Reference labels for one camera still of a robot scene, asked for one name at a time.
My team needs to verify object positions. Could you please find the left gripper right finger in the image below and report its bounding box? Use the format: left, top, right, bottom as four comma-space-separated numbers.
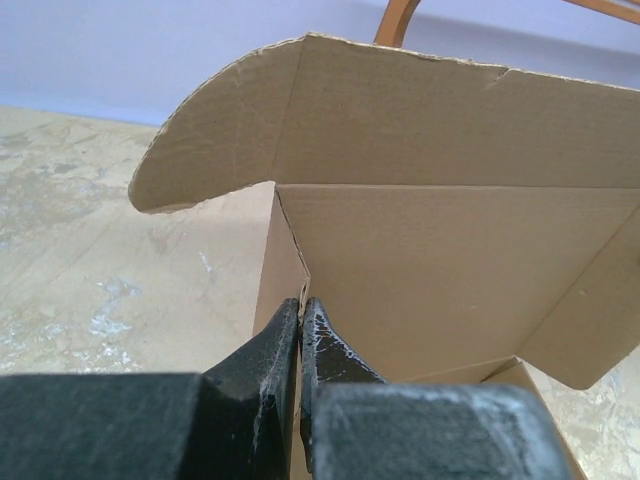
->
300, 298, 570, 479

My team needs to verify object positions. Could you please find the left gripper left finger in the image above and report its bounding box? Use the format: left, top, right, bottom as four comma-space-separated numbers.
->
1, 299, 298, 479

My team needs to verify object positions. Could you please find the brown cardboard box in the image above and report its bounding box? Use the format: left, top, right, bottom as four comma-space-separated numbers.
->
128, 34, 639, 479

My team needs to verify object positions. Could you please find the wooden three-tier rack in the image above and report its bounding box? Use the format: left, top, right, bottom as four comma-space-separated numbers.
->
374, 0, 639, 48

